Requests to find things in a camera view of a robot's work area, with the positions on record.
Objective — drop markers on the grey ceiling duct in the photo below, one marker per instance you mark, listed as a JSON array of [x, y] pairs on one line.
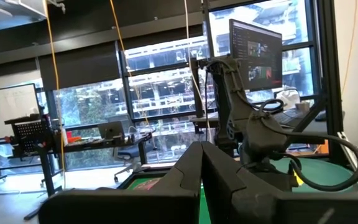
[[8, 14]]

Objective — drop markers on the black pegboard cart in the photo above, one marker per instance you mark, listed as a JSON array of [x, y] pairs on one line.
[[30, 133]]

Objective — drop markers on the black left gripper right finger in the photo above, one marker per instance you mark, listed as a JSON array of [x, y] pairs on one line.
[[259, 208]]

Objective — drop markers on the white cup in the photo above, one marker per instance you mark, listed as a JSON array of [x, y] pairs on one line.
[[303, 107]]

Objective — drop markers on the dark roller blind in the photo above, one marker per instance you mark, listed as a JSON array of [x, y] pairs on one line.
[[79, 67]]

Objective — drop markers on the black computer monitor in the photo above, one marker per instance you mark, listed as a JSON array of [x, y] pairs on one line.
[[256, 53]]

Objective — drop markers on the black monitor desk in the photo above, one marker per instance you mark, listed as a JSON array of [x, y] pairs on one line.
[[210, 119]]

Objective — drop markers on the translucent red plastic plate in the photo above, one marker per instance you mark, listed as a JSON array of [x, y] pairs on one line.
[[148, 184]]

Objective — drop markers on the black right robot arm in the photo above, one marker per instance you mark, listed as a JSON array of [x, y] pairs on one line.
[[228, 93]]

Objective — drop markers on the black aluminium table frame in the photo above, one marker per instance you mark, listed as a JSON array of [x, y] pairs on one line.
[[331, 77]]

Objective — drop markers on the black monitor pole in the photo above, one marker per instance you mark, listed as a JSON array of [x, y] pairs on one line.
[[197, 90]]

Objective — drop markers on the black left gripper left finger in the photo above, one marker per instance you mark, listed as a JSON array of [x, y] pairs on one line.
[[141, 205]]

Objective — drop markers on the dark green plastic plate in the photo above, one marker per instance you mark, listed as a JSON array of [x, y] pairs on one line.
[[322, 172]]

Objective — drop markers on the grey office chair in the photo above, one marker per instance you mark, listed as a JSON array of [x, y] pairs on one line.
[[126, 155]]

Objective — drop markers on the black keyboard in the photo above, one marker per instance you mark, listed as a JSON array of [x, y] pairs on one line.
[[287, 117]]

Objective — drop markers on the white whiteboard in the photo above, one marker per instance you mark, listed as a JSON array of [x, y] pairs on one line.
[[5, 109]]

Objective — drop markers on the silver laptop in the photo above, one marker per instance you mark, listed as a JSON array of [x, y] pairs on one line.
[[110, 129]]

